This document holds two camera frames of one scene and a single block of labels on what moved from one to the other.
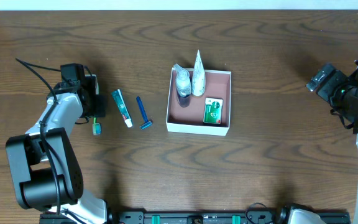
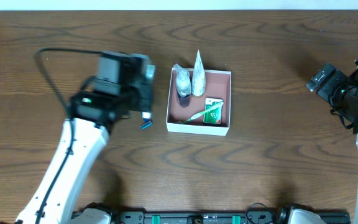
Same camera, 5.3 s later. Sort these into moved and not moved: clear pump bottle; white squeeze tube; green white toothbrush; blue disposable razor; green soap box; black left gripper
Moved: green white toothbrush; black left gripper
Not moved: clear pump bottle; blue disposable razor; white squeeze tube; green soap box
